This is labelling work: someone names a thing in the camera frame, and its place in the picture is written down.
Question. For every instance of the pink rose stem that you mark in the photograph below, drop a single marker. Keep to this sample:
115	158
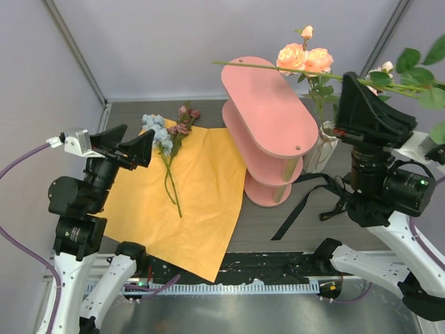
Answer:
386	68

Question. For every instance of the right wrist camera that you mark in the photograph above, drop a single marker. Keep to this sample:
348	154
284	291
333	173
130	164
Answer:
422	149

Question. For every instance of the white ribbed ceramic vase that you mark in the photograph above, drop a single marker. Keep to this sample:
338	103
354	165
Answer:
317	158

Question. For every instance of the small pink flower stem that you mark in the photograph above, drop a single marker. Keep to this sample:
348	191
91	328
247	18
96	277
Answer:
412	78

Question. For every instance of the blue flower stem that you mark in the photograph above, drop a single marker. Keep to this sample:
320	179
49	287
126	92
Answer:
164	143

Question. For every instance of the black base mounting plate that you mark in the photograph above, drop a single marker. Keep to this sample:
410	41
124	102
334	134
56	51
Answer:
272	268

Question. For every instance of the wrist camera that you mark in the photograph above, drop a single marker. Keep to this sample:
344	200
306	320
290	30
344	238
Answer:
422	149
75	141

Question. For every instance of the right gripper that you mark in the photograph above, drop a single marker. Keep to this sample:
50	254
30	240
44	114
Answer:
357	109

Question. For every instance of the white slotted cable duct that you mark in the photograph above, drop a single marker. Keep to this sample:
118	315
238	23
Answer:
257	287

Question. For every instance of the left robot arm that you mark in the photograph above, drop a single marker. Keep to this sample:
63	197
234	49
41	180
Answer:
79	230

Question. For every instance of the pink three-tier shelf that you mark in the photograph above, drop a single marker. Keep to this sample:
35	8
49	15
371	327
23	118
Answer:
269	125

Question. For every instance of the orange flower bouquet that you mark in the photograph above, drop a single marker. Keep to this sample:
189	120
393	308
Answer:
188	224

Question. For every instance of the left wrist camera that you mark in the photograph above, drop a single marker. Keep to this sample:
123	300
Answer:
75	141

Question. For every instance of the mauve flower stem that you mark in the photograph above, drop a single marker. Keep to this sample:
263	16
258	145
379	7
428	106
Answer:
187	117

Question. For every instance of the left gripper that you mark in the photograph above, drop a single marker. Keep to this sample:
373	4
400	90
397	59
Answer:
139	148

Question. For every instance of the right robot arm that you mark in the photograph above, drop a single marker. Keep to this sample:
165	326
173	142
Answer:
391	185

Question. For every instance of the orange rose stem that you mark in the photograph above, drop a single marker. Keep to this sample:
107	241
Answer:
316	62

